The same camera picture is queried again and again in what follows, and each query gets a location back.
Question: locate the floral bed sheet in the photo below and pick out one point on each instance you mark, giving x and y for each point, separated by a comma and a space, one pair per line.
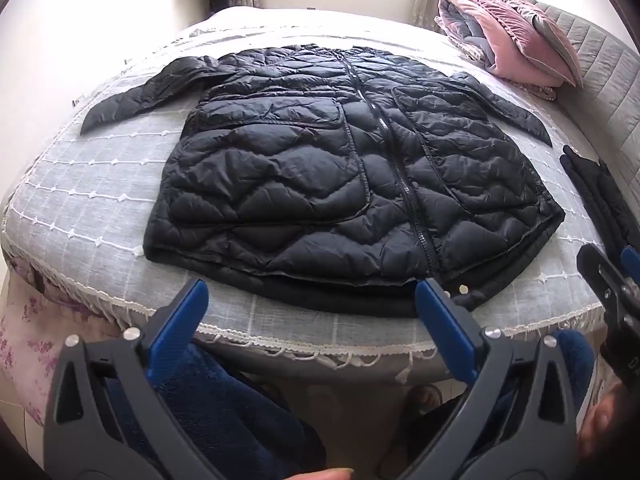
35, 340

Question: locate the pink velvet pillow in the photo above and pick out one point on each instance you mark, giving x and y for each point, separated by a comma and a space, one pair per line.
515, 45

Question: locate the grey padded headboard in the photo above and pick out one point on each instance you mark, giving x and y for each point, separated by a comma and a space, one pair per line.
600, 60

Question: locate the bed with grey checked cover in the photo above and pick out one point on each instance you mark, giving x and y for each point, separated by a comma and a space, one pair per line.
100, 185

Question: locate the black quilted puffer jacket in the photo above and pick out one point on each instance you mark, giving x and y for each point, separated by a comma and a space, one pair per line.
300, 175

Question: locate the person's left hand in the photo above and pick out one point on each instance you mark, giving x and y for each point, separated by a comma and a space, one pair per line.
320, 475

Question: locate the black garment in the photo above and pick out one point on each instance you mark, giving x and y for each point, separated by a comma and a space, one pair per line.
600, 195

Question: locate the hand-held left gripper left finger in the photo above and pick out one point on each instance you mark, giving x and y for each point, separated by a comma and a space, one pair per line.
177, 330

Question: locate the dark slipper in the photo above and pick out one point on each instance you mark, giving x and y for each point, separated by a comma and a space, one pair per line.
422, 420

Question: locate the pink folded quilt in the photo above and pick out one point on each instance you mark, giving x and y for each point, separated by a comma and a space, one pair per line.
462, 30

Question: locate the person's right hand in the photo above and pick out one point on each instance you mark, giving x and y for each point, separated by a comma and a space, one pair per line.
607, 422

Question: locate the grey and pink pillow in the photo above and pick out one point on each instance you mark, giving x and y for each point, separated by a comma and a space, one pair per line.
550, 25

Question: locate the blue fleece pants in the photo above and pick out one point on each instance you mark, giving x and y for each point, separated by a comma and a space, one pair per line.
215, 410

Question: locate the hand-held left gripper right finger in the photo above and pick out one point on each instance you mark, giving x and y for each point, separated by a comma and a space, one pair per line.
445, 325

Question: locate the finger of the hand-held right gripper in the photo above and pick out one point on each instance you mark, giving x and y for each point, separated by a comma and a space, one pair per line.
631, 265
595, 265

